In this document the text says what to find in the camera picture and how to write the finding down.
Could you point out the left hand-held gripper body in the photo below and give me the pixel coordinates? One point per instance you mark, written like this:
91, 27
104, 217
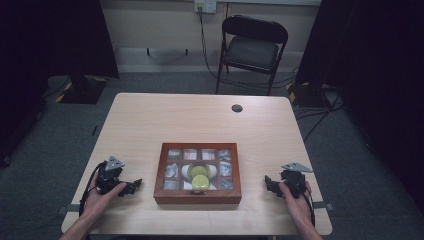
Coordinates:
111, 171

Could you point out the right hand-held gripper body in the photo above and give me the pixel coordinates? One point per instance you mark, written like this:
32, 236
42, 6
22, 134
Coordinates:
293, 178

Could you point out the wooden box with glass lid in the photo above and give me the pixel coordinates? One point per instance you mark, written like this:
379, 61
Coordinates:
166, 196

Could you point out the person's right hand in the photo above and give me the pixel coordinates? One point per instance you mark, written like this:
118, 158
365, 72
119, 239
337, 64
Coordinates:
295, 203

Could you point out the person's left hand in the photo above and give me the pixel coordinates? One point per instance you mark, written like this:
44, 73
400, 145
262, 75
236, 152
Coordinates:
100, 201

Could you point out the group of white tea packets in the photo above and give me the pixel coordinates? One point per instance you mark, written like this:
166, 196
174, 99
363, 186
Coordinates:
172, 170

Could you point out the black striped stand base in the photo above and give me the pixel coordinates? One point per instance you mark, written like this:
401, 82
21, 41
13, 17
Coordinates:
306, 95
83, 88

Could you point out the black folding chair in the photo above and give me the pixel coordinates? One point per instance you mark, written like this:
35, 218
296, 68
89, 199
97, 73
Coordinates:
251, 50

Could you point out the black curtain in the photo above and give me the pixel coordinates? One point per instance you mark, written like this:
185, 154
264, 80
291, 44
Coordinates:
50, 36
376, 66

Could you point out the white wall socket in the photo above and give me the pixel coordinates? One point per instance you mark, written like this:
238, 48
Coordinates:
205, 6

